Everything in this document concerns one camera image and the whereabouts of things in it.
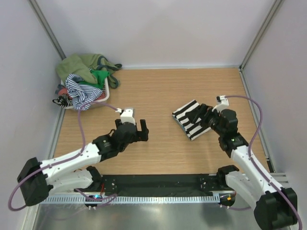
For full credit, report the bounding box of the perforated cable duct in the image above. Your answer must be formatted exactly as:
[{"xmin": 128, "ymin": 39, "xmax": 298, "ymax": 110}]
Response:
[{"xmin": 41, "ymin": 194, "xmax": 220, "ymax": 204}]

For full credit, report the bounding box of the olive green tank top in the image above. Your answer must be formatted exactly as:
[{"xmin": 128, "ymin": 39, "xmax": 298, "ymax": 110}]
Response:
[{"xmin": 56, "ymin": 54, "xmax": 122, "ymax": 89}]

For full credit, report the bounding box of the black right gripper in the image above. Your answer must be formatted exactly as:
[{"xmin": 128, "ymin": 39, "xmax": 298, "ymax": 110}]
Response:
[{"xmin": 186, "ymin": 103, "xmax": 225, "ymax": 136}]

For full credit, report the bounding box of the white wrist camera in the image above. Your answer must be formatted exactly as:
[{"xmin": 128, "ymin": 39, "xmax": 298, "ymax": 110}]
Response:
[
  {"xmin": 116, "ymin": 108, "xmax": 136, "ymax": 125},
  {"xmin": 212, "ymin": 95, "xmax": 229, "ymax": 113}
]

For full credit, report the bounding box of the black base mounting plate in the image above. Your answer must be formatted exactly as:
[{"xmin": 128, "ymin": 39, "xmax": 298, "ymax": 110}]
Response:
[{"xmin": 81, "ymin": 174, "xmax": 233, "ymax": 196}]

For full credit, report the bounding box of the white laundry basket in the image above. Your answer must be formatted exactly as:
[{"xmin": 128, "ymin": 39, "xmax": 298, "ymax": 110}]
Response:
[{"xmin": 61, "ymin": 78, "xmax": 109, "ymax": 110}]

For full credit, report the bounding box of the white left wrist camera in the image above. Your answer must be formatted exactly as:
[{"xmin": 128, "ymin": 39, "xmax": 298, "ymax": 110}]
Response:
[{"xmin": 116, "ymin": 108, "xmax": 136, "ymax": 125}]

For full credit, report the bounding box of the bright green tank top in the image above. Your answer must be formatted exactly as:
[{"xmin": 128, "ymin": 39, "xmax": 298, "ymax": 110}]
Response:
[{"xmin": 78, "ymin": 69, "xmax": 110, "ymax": 89}]

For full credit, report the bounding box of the zebra print tank top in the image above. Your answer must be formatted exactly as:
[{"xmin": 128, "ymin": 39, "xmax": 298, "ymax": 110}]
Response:
[{"xmin": 52, "ymin": 94, "xmax": 72, "ymax": 108}]

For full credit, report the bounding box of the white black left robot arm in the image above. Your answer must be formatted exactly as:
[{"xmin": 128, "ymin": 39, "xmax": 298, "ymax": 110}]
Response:
[{"xmin": 17, "ymin": 119, "xmax": 149, "ymax": 207}]

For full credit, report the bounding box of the black white striped tank top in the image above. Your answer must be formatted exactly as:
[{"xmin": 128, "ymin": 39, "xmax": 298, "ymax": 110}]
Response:
[{"xmin": 172, "ymin": 100, "xmax": 212, "ymax": 141}]

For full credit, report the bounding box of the blue white striped tank top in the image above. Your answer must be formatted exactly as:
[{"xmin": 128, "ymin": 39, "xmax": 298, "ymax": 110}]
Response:
[{"xmin": 65, "ymin": 74, "xmax": 103, "ymax": 111}]

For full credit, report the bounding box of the red tank top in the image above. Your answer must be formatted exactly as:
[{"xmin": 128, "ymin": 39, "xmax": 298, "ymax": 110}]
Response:
[{"xmin": 55, "ymin": 84, "xmax": 69, "ymax": 97}]

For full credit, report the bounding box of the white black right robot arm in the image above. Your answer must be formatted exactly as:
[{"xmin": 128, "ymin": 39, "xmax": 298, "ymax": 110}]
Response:
[{"xmin": 186, "ymin": 104, "xmax": 302, "ymax": 230}]

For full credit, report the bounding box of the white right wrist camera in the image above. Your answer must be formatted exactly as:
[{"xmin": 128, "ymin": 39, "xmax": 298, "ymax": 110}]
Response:
[{"xmin": 212, "ymin": 95, "xmax": 229, "ymax": 113}]

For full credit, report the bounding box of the aluminium frame rail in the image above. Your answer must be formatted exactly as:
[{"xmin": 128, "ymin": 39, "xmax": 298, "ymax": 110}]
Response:
[{"xmin": 270, "ymin": 172, "xmax": 291, "ymax": 188}]

